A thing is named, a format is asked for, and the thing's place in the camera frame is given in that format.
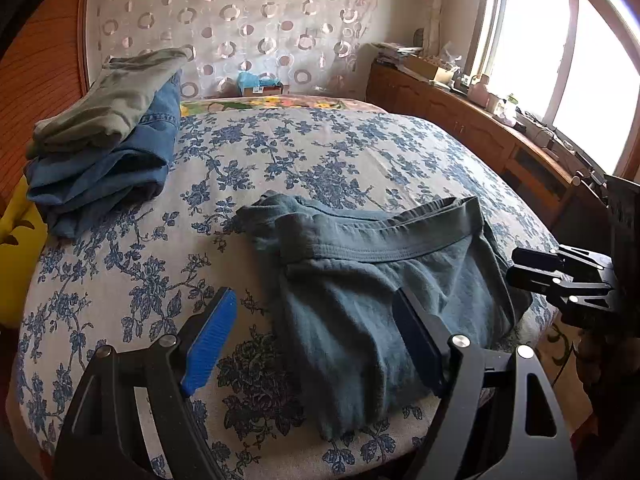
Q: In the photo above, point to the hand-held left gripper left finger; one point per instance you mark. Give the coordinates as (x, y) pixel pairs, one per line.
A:
(211, 342)

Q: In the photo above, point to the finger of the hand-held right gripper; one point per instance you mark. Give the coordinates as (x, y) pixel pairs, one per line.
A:
(550, 287)
(545, 259)

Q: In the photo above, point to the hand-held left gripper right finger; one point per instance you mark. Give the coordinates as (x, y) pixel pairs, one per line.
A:
(417, 345)

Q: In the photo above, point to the teal pants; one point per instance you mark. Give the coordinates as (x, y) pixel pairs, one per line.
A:
(350, 300)

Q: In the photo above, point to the folded grey-green pants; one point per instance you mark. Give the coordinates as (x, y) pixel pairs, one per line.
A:
(115, 95)

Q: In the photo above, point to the wooden chair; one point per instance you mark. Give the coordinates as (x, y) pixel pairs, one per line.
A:
(542, 180)

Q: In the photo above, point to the long wooden cabinet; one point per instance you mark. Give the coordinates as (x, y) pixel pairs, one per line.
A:
(450, 120)

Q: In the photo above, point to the folded blue jeans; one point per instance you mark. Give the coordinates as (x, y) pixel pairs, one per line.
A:
(100, 180)

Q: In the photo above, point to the window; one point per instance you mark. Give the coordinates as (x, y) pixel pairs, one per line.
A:
(560, 50)

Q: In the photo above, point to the blue floral bedspread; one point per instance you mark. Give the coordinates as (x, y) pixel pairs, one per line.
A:
(300, 160)

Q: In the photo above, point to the yellow plastic container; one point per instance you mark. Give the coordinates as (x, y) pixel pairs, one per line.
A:
(20, 255)

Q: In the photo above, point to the open cardboard box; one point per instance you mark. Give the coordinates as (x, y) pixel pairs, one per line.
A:
(425, 67)

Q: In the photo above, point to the pink floral blanket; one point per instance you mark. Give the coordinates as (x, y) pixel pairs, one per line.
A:
(300, 103)

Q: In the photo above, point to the stack of papers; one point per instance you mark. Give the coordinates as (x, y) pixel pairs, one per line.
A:
(397, 50)

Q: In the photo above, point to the small printed box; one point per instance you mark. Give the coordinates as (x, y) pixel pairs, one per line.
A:
(267, 90)

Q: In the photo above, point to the blue tissue pack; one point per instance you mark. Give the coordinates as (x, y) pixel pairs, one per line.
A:
(252, 80)

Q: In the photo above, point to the white lace curtain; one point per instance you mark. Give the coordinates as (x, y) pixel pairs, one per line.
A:
(445, 5)

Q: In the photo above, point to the wooden wardrobe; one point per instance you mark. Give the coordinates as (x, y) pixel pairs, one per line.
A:
(45, 85)

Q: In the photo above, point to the circle-patterned headboard cover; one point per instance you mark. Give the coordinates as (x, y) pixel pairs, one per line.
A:
(225, 20)

